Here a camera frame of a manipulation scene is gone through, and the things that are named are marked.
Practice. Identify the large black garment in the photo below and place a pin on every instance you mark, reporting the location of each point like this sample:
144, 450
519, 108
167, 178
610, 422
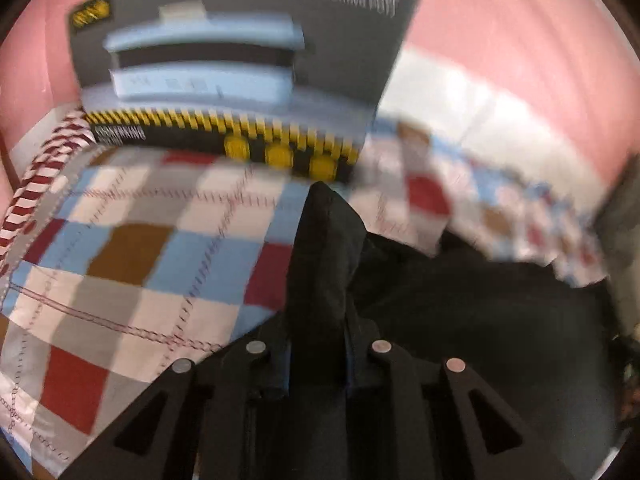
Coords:
390, 364

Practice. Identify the black cooker appliance box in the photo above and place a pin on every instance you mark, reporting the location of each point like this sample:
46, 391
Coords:
292, 84

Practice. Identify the checkered patchwork bed quilt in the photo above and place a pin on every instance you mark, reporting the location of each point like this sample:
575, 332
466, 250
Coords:
138, 256

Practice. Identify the red white striped cloth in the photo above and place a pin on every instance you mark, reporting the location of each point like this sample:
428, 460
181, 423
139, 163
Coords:
67, 139

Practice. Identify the dark grey quilted floor chair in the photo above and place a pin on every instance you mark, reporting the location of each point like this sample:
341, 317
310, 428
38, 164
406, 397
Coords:
617, 228

